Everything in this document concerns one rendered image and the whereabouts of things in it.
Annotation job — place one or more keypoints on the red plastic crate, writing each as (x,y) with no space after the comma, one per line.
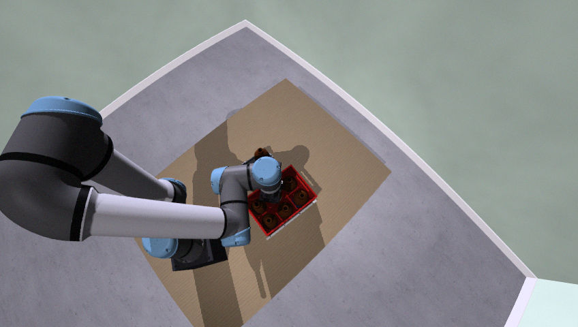
(300,185)

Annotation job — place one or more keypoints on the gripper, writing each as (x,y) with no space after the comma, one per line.
(275,198)

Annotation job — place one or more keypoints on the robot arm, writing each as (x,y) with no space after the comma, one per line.
(58,144)

